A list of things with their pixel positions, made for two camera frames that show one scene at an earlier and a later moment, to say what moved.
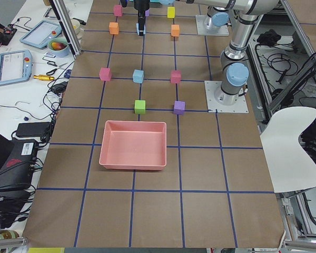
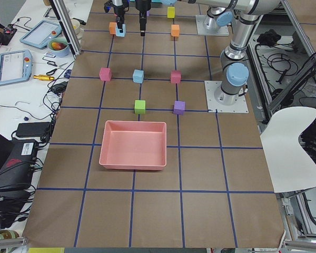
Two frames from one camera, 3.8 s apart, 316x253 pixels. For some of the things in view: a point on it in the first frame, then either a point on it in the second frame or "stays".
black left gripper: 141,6 stays
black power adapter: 33,129 stays
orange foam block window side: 114,28 stays
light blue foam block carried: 138,29 → 118,33
